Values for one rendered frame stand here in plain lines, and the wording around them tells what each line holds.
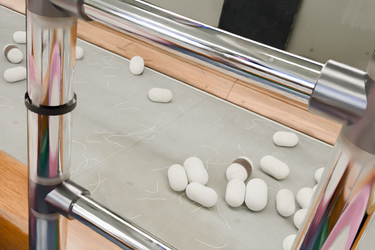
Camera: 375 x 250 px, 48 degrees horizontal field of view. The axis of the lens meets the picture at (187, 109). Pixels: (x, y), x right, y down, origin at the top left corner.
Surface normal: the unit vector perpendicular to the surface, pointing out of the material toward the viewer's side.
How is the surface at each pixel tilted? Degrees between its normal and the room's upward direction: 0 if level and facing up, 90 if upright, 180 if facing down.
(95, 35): 45
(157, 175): 0
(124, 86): 0
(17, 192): 0
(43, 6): 90
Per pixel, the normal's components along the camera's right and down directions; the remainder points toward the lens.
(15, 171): 0.18, -0.85
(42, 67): -0.06, 0.48
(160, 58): -0.23, -0.36
